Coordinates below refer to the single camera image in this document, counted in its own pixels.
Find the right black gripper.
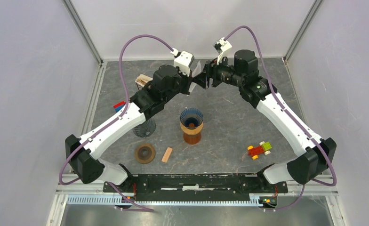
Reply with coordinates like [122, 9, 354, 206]
[192, 53, 244, 89]

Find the white paper coffee filter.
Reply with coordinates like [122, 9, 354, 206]
[189, 61, 202, 93]

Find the blue glass dripper cone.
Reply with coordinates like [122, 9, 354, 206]
[180, 108, 204, 128]

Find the orange coffee filter box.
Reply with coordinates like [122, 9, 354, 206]
[135, 74, 152, 90]

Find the light wooden dripper ring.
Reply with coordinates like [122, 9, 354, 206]
[180, 122, 204, 136]

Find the amber glass carafe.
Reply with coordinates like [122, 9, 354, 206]
[183, 133, 202, 145]

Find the dark wooden dripper ring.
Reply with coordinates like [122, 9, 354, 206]
[134, 143, 156, 165]

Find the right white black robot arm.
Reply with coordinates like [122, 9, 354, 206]
[193, 49, 337, 192]

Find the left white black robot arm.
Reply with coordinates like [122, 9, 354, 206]
[64, 65, 193, 192]

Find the dark smoky glass dripper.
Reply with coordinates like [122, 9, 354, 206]
[132, 119, 156, 138]

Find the long wooden block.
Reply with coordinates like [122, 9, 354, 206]
[161, 147, 173, 163]

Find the blue red toy block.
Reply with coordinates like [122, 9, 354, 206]
[113, 101, 126, 113]

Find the red green toy car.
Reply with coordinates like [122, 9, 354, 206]
[248, 141, 272, 160]

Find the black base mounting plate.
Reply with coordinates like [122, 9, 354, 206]
[117, 173, 288, 202]

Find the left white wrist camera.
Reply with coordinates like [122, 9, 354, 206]
[171, 48, 194, 77]

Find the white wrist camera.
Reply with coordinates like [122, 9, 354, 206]
[171, 48, 194, 77]
[213, 37, 232, 65]

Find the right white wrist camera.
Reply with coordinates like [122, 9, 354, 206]
[213, 37, 232, 65]

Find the white slotted cable duct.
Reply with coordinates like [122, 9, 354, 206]
[67, 194, 275, 207]

